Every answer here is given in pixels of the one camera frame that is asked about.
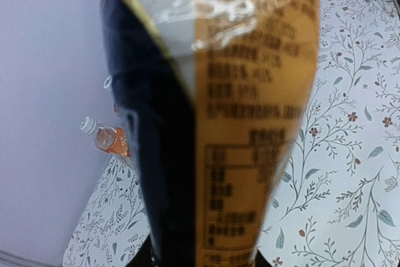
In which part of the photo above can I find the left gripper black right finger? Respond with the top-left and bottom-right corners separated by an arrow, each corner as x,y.
252,247 -> 272,267

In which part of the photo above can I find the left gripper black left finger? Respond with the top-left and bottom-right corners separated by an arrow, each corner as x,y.
129,235 -> 163,267

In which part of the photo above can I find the black-label orange drink bottle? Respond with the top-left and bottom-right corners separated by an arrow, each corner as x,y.
101,0 -> 319,266

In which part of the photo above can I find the slim red-label tea bottle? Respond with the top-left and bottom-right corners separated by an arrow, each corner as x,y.
80,116 -> 131,157

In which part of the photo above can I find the orange grey-label tea bottle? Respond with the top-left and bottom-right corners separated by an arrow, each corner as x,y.
103,76 -> 119,117

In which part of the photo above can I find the floral patterned table mat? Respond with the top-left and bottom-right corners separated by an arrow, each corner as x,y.
62,0 -> 400,267

